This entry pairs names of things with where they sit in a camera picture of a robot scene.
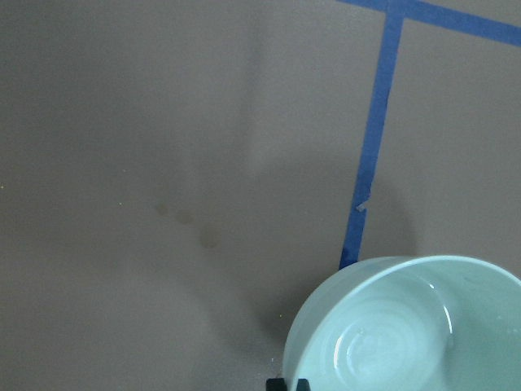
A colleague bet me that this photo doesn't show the pale green ceramic bowl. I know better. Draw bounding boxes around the pale green ceramic bowl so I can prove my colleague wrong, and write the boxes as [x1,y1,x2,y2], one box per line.
[282,255,520,390]

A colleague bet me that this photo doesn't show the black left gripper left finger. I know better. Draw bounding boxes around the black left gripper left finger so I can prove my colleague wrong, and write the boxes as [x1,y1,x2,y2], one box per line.
[265,378,287,391]

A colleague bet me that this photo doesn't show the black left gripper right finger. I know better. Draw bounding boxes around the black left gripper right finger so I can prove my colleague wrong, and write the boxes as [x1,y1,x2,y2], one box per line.
[296,379,310,391]

